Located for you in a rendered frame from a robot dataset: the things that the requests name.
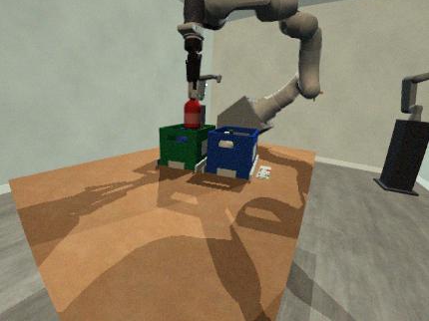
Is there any green crate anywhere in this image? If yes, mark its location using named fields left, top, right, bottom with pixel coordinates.
left=159, top=124, right=215, bottom=170

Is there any blue bottle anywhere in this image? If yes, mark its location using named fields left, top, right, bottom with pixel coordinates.
left=176, top=128, right=187, bottom=143

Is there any blue crate with dividers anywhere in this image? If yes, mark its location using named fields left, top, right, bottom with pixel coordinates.
left=207, top=126, right=258, bottom=179

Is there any beige paper pick list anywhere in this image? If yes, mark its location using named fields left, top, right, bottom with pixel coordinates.
left=256, top=165, right=271, bottom=179

